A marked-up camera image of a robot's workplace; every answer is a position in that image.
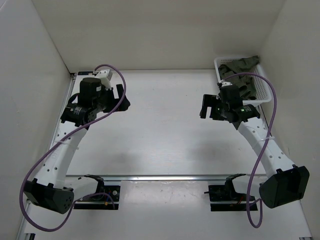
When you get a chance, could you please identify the olive green shorts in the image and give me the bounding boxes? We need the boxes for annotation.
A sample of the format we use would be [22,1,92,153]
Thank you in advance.
[217,54,261,101]

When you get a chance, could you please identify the aluminium front rail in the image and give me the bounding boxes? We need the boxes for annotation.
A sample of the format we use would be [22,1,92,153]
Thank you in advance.
[64,174,268,182]

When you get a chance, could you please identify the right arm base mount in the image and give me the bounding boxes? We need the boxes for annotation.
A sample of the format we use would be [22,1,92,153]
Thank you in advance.
[204,173,261,212]

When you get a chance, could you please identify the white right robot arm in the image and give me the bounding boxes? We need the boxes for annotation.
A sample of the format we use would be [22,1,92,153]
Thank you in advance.
[199,85,310,209]

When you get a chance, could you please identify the small blue label sticker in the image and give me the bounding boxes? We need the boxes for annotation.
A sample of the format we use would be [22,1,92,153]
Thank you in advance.
[77,71,94,76]

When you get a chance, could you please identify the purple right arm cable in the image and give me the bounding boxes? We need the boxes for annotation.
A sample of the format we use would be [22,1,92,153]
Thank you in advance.
[219,72,279,229]

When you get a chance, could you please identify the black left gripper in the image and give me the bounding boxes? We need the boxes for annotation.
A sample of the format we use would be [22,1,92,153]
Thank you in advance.
[92,84,130,113]

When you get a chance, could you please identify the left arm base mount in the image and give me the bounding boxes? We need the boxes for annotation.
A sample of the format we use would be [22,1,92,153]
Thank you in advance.
[71,174,121,211]

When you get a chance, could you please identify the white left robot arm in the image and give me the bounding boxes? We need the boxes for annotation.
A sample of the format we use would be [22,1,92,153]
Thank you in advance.
[19,76,131,214]

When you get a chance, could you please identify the white perforated plastic basket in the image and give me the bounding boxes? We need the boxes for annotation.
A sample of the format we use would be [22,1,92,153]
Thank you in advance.
[214,55,273,107]

